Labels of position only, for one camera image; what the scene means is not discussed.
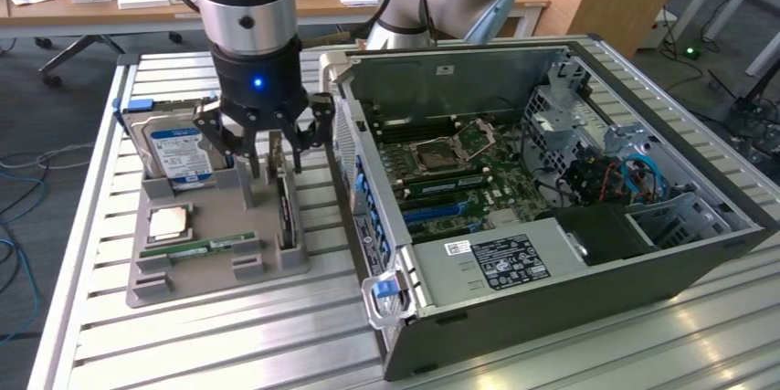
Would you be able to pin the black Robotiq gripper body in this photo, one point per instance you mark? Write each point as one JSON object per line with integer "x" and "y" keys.
{"x": 262, "y": 70}

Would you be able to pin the green graphics card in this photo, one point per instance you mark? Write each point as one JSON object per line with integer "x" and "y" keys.
{"x": 286, "y": 207}

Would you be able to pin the hard disk with blue label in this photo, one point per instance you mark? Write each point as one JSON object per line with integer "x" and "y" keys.
{"x": 181, "y": 152}

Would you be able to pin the grey parts rack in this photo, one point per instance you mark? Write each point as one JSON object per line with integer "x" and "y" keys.
{"x": 219, "y": 212}

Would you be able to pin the CPU socket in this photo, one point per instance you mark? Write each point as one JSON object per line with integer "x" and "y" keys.
{"x": 435, "y": 154}

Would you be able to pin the CPU chip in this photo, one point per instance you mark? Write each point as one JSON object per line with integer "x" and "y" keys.
{"x": 170, "y": 222}

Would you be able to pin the green RAM stick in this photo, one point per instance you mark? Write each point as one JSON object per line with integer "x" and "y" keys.
{"x": 445, "y": 184}
{"x": 195, "y": 245}

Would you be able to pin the silver socket cover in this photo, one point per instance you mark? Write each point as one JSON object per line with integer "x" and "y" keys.
{"x": 482, "y": 124}

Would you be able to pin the blue expansion slot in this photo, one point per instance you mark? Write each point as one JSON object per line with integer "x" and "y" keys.
{"x": 435, "y": 213}

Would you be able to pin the office chair base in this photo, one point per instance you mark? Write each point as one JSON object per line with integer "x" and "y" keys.
{"x": 67, "y": 52}

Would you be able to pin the green motherboard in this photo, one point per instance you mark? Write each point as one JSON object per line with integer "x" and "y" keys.
{"x": 506, "y": 180}

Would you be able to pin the silver chipset heatsink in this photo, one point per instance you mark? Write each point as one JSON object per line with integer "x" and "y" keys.
{"x": 507, "y": 218}

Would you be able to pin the perforated metal disk bay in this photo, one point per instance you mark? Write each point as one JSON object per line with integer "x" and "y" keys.
{"x": 551, "y": 134}

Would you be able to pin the blue case latch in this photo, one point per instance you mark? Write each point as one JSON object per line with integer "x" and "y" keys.
{"x": 387, "y": 293}

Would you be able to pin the grey power supply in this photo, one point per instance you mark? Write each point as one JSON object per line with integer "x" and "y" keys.
{"x": 445, "y": 280}

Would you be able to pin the open grey PC case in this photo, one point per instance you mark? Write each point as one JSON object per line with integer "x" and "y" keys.
{"x": 549, "y": 326}

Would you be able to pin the device with green light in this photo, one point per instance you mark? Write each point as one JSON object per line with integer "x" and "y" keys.
{"x": 690, "y": 50}

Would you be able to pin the small metal disk bay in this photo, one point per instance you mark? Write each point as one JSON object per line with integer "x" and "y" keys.
{"x": 701, "y": 221}

